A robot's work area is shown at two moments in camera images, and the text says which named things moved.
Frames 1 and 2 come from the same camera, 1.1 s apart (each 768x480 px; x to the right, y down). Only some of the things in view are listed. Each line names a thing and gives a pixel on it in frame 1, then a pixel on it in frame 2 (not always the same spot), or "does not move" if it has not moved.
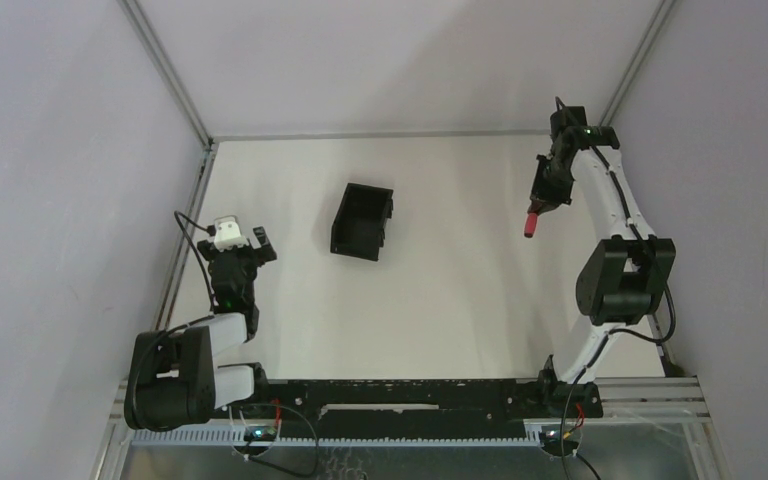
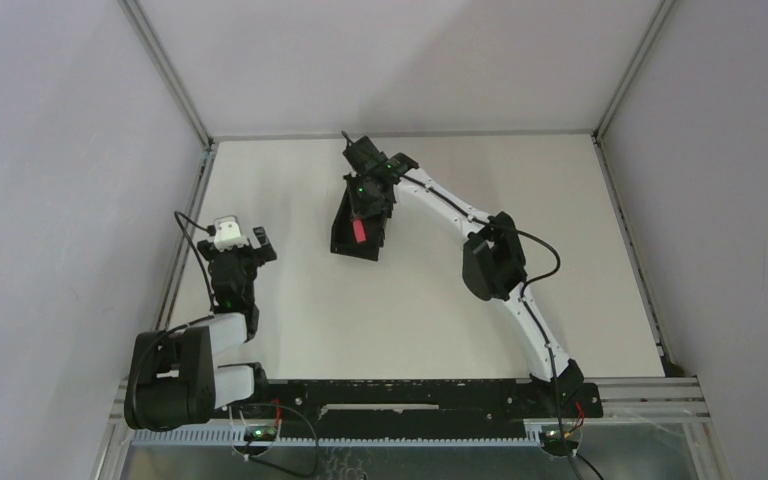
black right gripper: [543, 199] → [361, 208]
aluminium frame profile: [674, 398] does not move
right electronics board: [550, 441] does not move
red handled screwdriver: [530, 224] → [359, 231]
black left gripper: [237, 251] does not move
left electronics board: [260, 433] does not move
